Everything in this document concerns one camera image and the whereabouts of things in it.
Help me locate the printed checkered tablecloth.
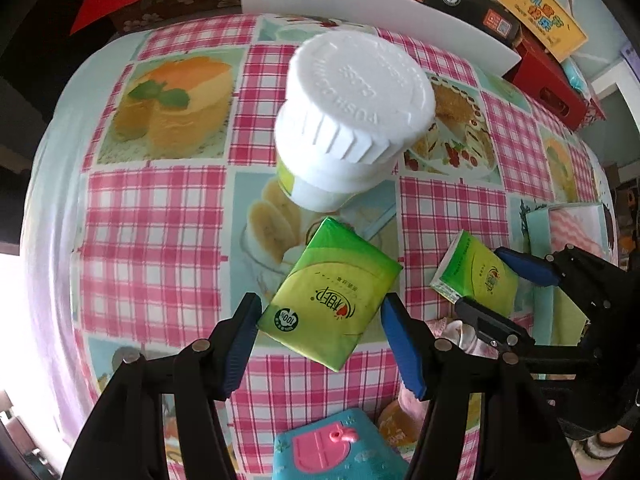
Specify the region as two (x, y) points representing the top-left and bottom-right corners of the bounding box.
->
(20, 12), (616, 480)

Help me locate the orange snack packet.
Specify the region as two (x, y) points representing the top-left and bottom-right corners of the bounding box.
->
(377, 400), (426, 448)

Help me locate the red gift box with slot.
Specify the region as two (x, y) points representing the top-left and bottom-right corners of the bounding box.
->
(505, 40), (591, 133)

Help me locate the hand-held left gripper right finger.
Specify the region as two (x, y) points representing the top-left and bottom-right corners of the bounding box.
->
(380, 292), (596, 480)

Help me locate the green tissue pack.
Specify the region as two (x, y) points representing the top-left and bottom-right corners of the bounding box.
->
(551, 287), (590, 347)
(256, 216), (404, 373)
(430, 230), (520, 318)

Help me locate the patterned box with red lid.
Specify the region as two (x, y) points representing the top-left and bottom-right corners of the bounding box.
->
(580, 95), (608, 128)

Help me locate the white bottle with green label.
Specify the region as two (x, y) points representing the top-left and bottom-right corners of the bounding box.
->
(274, 30), (437, 213)

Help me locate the dark floral box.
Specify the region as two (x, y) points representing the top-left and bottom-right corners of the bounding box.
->
(107, 0), (243, 36)

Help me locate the yellow wooden box with handle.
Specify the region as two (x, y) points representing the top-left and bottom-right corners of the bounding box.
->
(496, 0), (588, 61)

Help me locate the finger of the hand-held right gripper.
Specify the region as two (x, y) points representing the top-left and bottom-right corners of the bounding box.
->
(495, 245), (626, 306)
(455, 296), (591, 366)

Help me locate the white foam board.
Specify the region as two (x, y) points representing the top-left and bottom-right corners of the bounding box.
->
(239, 0), (523, 77)

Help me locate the blue wet wipes packet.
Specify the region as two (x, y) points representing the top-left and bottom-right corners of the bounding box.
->
(560, 57), (593, 96)

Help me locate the teal wipes pack pink lid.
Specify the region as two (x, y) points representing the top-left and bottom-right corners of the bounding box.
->
(272, 406), (408, 480)

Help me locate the pink white soft cloth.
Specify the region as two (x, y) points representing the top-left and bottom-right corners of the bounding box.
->
(427, 316), (501, 356)

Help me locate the black box with orange label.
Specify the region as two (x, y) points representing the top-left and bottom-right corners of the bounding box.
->
(420, 0), (523, 46)

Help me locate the pink wavy striped cloth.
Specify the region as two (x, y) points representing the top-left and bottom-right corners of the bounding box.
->
(547, 206), (608, 261)

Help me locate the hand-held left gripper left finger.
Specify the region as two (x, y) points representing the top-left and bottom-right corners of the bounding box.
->
(60, 292), (263, 480)

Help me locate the white shelf unit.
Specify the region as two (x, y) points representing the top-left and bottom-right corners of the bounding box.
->
(590, 57), (640, 141)

